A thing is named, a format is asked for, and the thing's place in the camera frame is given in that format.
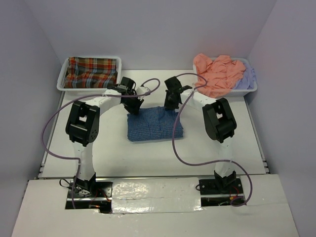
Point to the white cardboard front cover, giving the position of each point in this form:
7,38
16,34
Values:
43,214

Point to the salmon orange shirt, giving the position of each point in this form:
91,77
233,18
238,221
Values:
219,76

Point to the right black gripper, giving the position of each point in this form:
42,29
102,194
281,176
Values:
168,104

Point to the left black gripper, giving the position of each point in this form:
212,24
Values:
134,110

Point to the white plastic basket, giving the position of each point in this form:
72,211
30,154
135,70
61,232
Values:
61,78
237,92

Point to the lavender shirt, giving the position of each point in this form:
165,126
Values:
248,80

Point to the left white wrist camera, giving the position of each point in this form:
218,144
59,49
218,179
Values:
142,91

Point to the silver foil tape sheet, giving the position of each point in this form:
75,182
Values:
155,195

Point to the right white plastic basket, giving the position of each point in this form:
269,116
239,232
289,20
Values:
237,92

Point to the orange plaid folded shirt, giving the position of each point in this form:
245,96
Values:
90,73

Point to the blue checked long sleeve shirt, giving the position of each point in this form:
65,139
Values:
154,123

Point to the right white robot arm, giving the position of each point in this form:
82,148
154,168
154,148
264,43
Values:
219,123

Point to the left white plastic basket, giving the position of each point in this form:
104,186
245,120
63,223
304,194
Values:
61,78

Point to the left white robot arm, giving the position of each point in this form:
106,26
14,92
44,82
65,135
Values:
83,125

